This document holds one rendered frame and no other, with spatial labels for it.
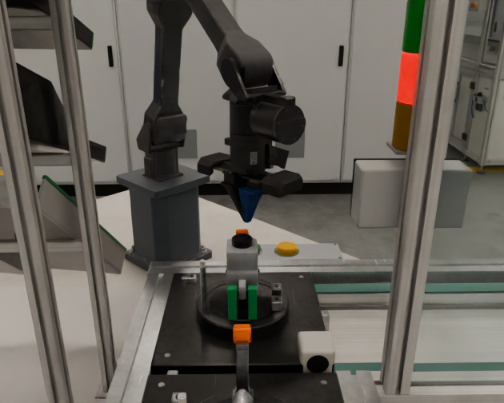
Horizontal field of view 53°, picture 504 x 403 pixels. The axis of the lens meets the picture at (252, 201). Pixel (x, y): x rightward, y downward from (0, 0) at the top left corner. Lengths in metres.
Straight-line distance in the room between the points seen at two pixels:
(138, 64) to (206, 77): 0.48
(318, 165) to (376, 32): 1.02
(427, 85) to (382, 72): 3.27
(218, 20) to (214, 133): 2.94
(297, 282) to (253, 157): 0.23
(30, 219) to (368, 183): 0.34
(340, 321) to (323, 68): 2.96
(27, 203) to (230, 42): 0.41
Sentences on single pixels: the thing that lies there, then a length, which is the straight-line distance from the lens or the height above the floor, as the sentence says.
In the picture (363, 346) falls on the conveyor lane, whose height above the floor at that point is 0.92.
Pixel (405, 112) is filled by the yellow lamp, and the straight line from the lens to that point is 0.55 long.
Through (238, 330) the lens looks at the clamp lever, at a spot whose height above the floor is 1.07.
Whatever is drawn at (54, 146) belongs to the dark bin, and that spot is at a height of 1.25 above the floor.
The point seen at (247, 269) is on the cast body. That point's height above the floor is 1.06.
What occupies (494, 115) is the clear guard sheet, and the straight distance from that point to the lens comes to 0.56.
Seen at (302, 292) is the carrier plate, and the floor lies 0.97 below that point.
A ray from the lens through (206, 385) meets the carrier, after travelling 0.66.
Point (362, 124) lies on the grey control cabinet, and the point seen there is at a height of 0.56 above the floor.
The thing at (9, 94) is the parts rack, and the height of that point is 1.34.
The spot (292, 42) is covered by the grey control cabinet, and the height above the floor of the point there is 1.14.
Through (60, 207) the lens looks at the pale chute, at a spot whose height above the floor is 1.17.
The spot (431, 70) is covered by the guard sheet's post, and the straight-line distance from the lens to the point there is 0.51.
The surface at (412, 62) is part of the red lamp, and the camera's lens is 0.54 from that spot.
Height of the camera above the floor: 1.41
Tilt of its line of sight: 22 degrees down
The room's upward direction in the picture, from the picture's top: straight up
